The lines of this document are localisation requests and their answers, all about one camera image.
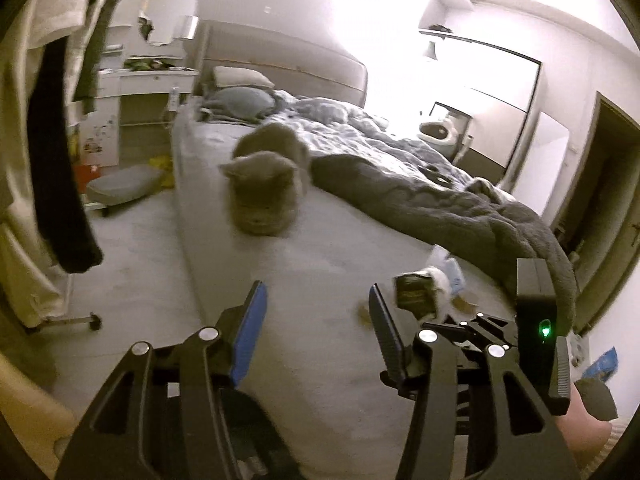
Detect grey padded headboard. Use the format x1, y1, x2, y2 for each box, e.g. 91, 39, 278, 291
196, 20, 369, 109

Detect silver cylinder lamp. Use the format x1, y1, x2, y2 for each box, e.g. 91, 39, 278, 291
172, 15, 201, 41

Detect cream hanging garment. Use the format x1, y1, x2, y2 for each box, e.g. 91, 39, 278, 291
0, 0, 122, 332

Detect sliding door wardrobe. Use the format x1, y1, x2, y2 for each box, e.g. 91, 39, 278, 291
419, 29, 544, 183

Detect blue-grey pillow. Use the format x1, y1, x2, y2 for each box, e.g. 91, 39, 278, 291
201, 86, 277, 124

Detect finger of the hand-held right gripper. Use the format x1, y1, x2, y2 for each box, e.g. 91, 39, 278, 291
436, 311, 518, 348

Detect white wheeled clothes rack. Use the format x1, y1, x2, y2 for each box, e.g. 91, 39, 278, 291
25, 311, 103, 335

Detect blue packet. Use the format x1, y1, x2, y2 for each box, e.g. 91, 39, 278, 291
584, 346, 621, 382

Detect person's right forearm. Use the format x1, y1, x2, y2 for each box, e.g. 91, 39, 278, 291
555, 385, 616, 466

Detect blue and white wrapper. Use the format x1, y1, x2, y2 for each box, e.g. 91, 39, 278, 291
432, 245, 465, 295

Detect dark wooden door frame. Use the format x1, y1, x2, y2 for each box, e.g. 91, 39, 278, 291
549, 90, 640, 337

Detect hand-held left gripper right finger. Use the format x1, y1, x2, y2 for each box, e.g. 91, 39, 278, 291
368, 283, 581, 480

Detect beige pillow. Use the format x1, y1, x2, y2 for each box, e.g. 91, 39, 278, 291
212, 66, 277, 92

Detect dark cloth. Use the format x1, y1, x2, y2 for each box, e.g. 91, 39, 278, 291
574, 377, 619, 422

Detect olive hanging garment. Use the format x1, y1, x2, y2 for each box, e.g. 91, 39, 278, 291
74, 0, 122, 115

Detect dark snack packet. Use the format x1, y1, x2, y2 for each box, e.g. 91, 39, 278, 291
394, 272, 427, 319

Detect grey floor cushion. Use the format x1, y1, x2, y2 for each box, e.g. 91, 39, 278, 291
86, 164, 166, 209

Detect white dressing table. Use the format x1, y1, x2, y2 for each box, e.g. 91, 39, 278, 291
97, 66, 201, 128

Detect white cabinet with stickers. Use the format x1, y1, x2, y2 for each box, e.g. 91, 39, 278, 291
69, 109, 121, 171

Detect grey cat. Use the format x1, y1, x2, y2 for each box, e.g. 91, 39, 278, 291
218, 122, 313, 237

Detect black hanging garment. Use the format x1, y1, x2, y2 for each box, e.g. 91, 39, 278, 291
27, 35, 105, 275

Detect arched mirror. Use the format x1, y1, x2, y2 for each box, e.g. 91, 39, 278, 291
137, 0, 197, 47

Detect red box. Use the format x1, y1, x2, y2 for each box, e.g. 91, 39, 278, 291
74, 162, 101, 197

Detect dark grey blanket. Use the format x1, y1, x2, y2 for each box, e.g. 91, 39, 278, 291
312, 152, 579, 332

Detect light grey duvet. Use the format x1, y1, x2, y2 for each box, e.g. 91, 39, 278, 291
260, 89, 503, 196

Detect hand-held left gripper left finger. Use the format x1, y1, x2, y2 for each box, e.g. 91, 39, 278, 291
55, 281, 301, 480

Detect bed with grey sheet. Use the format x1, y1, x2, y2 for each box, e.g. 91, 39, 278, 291
170, 20, 578, 480

